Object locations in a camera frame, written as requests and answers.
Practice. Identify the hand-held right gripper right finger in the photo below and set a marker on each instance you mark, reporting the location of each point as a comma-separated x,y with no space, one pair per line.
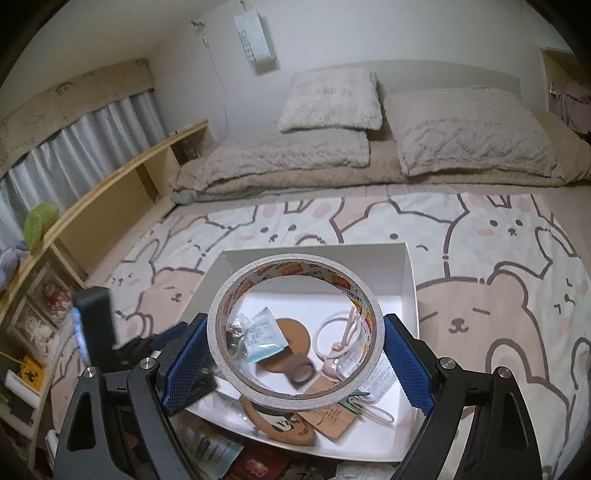
406,364

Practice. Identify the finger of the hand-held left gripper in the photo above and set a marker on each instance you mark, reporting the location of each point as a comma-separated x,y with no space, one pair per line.
97,318
138,347

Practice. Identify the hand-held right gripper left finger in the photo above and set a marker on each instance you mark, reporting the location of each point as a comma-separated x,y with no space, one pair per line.
184,364

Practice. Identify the large white tape roll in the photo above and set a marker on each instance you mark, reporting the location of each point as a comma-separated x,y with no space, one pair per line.
214,332

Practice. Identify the clear plastic bag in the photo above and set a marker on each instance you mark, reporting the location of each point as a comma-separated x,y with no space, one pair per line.
236,334

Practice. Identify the green clothespin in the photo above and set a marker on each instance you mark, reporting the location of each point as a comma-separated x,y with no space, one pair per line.
355,400

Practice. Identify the blue white packet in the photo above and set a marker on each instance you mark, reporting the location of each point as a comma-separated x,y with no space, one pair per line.
212,450
263,337

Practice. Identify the carved wooden tile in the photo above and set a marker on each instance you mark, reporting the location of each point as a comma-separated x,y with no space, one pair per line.
328,415

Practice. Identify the white cardboard box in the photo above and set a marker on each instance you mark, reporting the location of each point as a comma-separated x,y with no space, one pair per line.
378,267

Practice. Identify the small brown tape roll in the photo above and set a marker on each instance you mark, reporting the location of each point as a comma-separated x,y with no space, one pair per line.
295,376

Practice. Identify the display case with red doll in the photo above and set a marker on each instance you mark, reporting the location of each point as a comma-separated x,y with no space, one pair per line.
55,295

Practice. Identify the white elastic loop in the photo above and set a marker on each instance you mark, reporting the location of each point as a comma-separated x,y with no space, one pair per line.
385,417

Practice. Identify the display case with white doll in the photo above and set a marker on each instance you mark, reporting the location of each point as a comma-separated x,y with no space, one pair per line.
34,327

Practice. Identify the yellow sign card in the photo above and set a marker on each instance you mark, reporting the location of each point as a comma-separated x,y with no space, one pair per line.
30,371

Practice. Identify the purple plush toy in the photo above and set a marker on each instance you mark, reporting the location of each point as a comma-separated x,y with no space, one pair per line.
14,263

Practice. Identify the wooden bedside shelf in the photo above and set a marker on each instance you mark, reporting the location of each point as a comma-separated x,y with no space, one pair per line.
106,212

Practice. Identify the green plush toy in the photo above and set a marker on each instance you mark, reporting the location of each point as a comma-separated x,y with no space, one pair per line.
41,224

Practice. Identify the round cork coaster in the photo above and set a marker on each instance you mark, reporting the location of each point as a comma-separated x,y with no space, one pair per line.
292,334

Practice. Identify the red box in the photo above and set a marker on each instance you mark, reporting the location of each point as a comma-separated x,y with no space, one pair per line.
258,466

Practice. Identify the bear printed blanket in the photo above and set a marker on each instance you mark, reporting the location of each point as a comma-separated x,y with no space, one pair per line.
485,240

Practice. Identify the light blue curtain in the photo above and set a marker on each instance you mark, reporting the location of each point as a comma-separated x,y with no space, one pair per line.
92,134

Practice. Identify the beige printed valance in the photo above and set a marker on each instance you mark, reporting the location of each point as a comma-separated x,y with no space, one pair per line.
69,101

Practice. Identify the folded beige blanket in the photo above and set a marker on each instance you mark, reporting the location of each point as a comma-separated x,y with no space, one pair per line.
286,157

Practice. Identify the square knit beige pillow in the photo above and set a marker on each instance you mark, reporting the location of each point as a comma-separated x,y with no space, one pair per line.
471,134

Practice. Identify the fluffy beige pillow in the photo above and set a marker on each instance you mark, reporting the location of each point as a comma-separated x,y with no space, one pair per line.
330,99

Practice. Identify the pink clothes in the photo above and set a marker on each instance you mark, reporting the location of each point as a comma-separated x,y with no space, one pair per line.
577,106

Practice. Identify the wooden wall niche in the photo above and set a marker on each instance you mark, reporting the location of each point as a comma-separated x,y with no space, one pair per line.
554,60

